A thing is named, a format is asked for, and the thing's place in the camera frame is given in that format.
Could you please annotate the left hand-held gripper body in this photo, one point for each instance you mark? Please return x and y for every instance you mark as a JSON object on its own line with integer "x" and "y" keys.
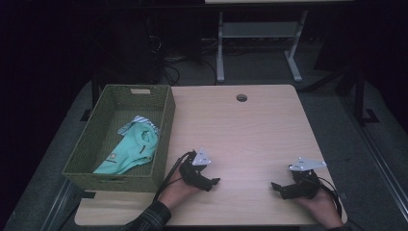
{"x": 192, "y": 173}

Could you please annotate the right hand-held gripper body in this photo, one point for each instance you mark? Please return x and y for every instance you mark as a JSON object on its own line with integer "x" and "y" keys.
{"x": 304, "y": 184}

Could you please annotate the mint green baby garment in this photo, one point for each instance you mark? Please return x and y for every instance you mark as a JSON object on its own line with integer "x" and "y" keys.
{"x": 134, "y": 150}

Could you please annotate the green woven basket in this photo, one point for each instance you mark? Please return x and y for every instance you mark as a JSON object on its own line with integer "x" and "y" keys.
{"x": 96, "y": 154}

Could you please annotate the person's left hand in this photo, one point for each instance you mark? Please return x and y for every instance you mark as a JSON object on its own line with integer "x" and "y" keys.
{"x": 176, "y": 192}

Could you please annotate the person's right hand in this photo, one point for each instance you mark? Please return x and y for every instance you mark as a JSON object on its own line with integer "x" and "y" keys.
{"x": 320, "y": 205}

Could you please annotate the black metal stand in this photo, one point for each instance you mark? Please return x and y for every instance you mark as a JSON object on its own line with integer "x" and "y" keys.
{"x": 361, "y": 96}

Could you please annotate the grey metal table frame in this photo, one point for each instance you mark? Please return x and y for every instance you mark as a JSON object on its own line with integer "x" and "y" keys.
{"x": 260, "y": 30}

